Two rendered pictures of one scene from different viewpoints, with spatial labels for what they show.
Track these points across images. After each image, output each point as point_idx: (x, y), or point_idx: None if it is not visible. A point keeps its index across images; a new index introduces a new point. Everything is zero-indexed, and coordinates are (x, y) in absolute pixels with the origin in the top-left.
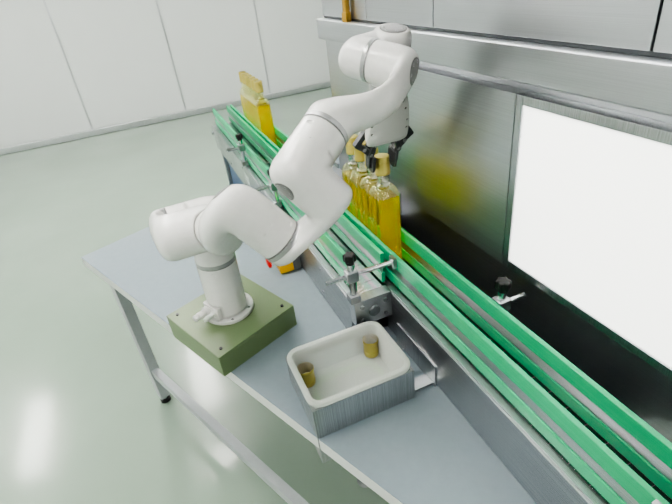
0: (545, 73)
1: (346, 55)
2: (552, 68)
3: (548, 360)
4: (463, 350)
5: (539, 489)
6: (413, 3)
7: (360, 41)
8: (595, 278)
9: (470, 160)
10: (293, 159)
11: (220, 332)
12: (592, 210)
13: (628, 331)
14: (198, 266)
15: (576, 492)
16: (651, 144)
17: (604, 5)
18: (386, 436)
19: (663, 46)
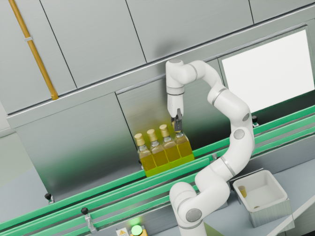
0: (226, 46)
1: (190, 73)
2: (228, 43)
3: (288, 120)
4: (270, 145)
5: None
6: (126, 60)
7: (188, 66)
8: (272, 91)
9: (201, 97)
10: (243, 102)
11: None
12: (261, 72)
13: (288, 96)
14: (198, 224)
15: None
16: (270, 43)
17: (234, 19)
18: (292, 192)
19: (256, 21)
